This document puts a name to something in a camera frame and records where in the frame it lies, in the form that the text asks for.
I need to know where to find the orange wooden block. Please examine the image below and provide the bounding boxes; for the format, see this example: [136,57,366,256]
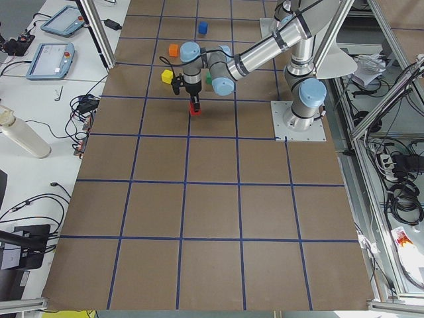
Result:
[168,43,180,58]

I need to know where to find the near teach pendant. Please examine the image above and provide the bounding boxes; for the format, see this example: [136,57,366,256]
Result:
[26,42,75,80]

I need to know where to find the black power adapter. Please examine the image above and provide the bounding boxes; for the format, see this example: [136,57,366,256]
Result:
[103,19,122,30]

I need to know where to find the black monitor stand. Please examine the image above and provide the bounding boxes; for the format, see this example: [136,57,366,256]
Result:
[1,225,50,270]

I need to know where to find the far teach pendant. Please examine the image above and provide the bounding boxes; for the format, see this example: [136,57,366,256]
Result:
[40,5,85,37]

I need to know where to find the white bottle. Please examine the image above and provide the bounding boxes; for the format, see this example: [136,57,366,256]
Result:
[1,106,51,158]

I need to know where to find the green wooden block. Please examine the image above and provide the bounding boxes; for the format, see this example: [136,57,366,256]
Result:
[205,71,212,85]

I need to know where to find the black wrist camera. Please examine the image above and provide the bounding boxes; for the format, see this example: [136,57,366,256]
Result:
[171,74,184,95]

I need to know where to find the yellow wooden block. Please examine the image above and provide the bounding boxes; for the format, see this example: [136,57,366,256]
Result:
[161,70,174,85]

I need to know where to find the white power strip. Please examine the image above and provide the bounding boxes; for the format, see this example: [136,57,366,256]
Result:
[376,153,398,182]

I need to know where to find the hex key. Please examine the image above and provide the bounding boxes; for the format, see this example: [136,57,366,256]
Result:
[54,85,64,101]

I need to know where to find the blue wooden block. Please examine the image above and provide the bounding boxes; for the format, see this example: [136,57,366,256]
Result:
[197,21,209,35]

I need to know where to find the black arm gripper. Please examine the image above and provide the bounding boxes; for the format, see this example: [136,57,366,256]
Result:
[184,74,202,113]

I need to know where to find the aluminium frame rail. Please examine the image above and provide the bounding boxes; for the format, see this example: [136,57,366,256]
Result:
[76,0,116,70]

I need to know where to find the teach pendant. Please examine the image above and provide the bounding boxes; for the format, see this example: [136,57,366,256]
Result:
[26,42,75,80]
[40,5,85,37]

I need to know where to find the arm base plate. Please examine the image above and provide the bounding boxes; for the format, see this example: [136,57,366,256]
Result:
[259,17,277,38]
[271,101,327,142]

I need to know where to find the red wooden block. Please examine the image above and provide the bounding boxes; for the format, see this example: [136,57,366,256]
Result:
[189,102,201,116]

